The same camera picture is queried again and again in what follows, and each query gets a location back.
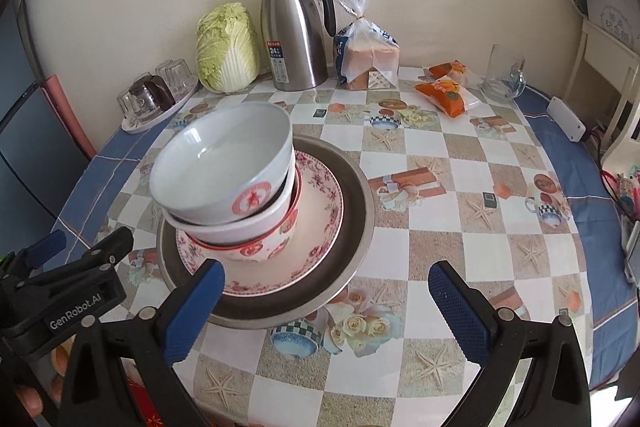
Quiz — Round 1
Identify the smartphone in white holder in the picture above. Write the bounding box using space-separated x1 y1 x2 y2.
622 222 640 285

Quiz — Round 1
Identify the glass teapot with brown handle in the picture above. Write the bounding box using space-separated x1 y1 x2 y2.
127 76 176 115

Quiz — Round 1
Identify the white oval tray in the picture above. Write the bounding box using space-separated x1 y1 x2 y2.
121 77 199 135

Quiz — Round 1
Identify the red cable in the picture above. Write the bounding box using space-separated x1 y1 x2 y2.
587 129 623 200

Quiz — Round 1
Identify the pink plastic toy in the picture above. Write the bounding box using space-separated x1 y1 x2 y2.
617 172 640 212

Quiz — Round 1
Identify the red fish print cloth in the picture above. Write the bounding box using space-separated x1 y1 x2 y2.
122 374 166 427

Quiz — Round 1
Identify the stainless steel thermos jug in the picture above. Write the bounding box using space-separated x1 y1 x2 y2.
259 0 337 92

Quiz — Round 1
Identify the person's left hand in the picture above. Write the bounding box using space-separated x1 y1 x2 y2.
15 384 46 415

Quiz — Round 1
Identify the napa cabbage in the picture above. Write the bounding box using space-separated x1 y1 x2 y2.
194 3 260 94

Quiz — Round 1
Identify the red and blue chair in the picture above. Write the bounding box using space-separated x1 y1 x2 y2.
0 74 98 233

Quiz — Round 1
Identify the white bowl with red emblem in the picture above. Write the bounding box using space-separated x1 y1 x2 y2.
149 102 296 226

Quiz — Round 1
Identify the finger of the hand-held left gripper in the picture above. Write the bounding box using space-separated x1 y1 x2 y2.
0 229 67 280
80 227 135 277

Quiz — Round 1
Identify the strawberry print bowl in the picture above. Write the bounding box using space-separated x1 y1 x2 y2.
185 169 301 265

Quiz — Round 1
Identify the clear glass pitcher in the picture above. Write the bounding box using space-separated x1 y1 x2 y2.
480 44 527 102

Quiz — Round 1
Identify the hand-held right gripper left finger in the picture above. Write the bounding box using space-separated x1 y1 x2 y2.
59 258 227 427

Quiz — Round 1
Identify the bagged sliced bread loaf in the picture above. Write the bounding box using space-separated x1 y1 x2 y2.
327 0 401 90

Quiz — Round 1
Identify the white cutout chair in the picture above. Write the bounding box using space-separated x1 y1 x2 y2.
562 17 640 168

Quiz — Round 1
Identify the stainless steel plate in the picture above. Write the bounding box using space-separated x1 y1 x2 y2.
156 136 376 330

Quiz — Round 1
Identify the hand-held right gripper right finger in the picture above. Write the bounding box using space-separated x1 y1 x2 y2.
427 261 593 427

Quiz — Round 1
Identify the orange snack packet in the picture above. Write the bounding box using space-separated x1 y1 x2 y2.
428 61 473 84
414 76 481 118

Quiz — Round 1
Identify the pink floral round plate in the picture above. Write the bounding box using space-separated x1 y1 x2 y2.
174 150 346 296

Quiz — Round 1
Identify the white power strip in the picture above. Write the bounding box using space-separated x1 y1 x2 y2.
546 96 587 142

